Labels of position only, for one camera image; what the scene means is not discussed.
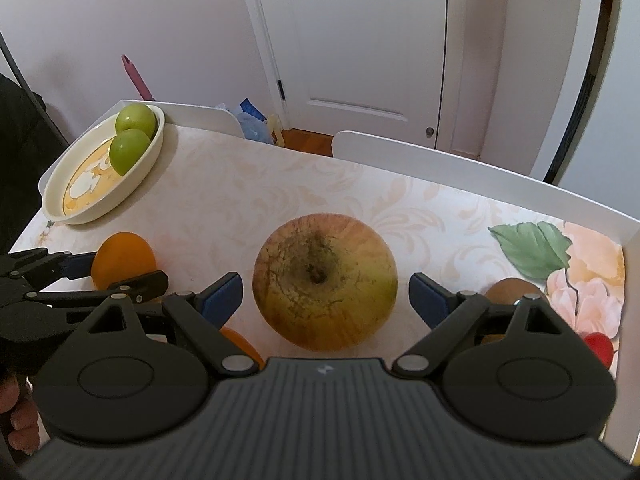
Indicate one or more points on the blue bag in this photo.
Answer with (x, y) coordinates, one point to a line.
(252, 108)

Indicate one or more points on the white door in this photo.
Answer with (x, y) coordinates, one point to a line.
(350, 60)

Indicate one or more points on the door hinge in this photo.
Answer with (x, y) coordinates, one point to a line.
(280, 89)

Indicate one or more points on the blue water bottle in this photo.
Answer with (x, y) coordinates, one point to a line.
(255, 130)

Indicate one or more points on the large yellow apple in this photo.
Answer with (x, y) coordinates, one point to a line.
(325, 282)

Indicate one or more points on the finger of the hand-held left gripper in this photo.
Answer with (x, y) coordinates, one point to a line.
(80, 266)
(140, 287)

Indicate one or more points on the green apple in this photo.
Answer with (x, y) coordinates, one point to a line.
(135, 117)
(129, 152)

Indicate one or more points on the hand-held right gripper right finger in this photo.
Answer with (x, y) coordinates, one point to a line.
(430, 300)

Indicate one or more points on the person's black jacket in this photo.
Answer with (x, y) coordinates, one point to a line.
(25, 170)

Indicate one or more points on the person's left hand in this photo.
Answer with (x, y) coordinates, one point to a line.
(22, 425)

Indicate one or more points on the orange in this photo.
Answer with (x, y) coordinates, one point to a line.
(122, 260)
(242, 347)

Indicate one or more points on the brown kiwi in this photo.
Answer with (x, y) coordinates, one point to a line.
(507, 290)

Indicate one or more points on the cream oval bowl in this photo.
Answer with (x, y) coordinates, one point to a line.
(87, 187)

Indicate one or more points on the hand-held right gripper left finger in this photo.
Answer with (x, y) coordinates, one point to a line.
(222, 300)

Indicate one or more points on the floral tablecloth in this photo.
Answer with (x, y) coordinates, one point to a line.
(225, 200)

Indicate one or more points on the red apple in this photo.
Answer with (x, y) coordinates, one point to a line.
(597, 349)

